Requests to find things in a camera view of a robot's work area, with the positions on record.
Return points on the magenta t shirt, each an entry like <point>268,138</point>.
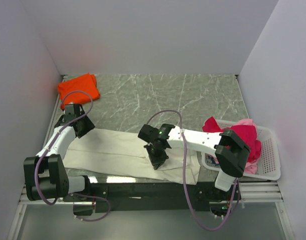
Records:
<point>247,133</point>

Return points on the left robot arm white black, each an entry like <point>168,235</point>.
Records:
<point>45,175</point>

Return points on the cream white t shirt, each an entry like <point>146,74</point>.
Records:
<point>123,153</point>

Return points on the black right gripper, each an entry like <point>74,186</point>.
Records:
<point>156,161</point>

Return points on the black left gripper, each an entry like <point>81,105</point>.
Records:
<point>89,125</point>

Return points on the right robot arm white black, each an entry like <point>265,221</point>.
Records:
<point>227,147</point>

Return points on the light pink t shirt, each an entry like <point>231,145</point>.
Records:
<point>251,165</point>

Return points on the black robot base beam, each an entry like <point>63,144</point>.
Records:
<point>99,197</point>

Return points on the aluminium frame rail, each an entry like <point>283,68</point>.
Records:
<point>255,192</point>

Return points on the white plastic laundry basket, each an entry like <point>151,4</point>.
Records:
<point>268,164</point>

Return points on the folded orange t shirt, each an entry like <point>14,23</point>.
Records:
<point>69,91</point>

